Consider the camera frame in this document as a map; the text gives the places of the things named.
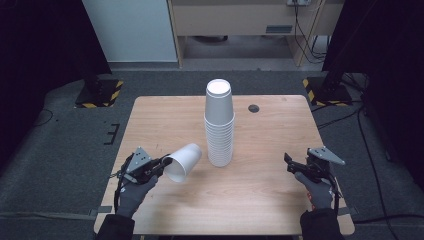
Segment long black floor cable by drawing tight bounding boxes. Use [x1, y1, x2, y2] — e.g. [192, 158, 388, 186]
[352, 99, 424, 240]

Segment light wooden desk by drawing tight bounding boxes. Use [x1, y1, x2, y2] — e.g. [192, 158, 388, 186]
[166, 0, 346, 68]

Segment thin looped floor cable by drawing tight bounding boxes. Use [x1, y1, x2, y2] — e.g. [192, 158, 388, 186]
[32, 108, 55, 128]

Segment short black floor cable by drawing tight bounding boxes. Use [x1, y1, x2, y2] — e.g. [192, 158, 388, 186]
[315, 105, 364, 130]

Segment person's left hand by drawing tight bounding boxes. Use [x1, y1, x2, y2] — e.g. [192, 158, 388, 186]
[115, 174, 160, 220]

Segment black hanging cables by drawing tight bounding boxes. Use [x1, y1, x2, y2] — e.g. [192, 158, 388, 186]
[292, 0, 330, 65]

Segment grey floor tape strip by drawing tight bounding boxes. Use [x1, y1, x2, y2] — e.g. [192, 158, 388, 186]
[0, 205, 114, 222]

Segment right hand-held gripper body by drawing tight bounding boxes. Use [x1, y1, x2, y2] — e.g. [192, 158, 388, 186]
[299, 146, 347, 184]

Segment person's right hand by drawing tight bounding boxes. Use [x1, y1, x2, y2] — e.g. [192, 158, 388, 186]
[294, 171, 335, 211]

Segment black stand base striped edge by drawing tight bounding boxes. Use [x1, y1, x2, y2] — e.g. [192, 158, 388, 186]
[74, 78, 125, 109]
[302, 76, 354, 107]

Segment black curtain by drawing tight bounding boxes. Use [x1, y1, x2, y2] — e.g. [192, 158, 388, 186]
[321, 0, 424, 183]
[0, 0, 113, 169]

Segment white cabinet panel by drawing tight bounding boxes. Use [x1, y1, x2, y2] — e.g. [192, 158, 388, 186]
[81, 0, 179, 64]

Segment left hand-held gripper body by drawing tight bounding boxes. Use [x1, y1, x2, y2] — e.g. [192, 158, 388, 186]
[123, 146, 162, 185]

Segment left hand-held gripper cable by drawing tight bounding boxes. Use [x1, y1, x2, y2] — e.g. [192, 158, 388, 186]
[112, 156, 135, 214]

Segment single white paper cup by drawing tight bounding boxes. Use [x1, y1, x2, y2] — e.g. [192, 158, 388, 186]
[163, 143, 203, 184]

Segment stack of white paper cups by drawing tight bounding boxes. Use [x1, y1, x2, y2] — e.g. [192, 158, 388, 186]
[203, 78, 236, 168]

